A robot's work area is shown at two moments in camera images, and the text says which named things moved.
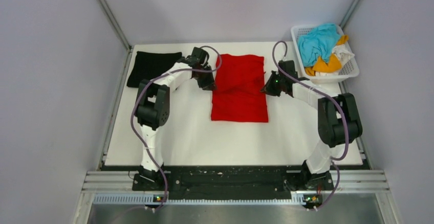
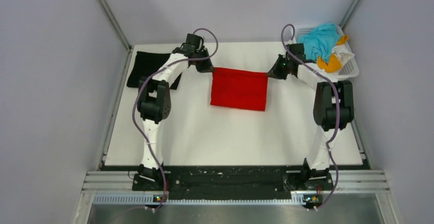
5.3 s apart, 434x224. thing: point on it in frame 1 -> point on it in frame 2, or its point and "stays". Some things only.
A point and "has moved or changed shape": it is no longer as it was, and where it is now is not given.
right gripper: [268, 89] -> [275, 72]
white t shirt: [342, 53] stays
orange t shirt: [323, 66] stays
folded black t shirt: [148, 65] stays
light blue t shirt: [319, 41] stays
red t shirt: [237, 96] has moved or changed shape
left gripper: [209, 84] -> [206, 67]
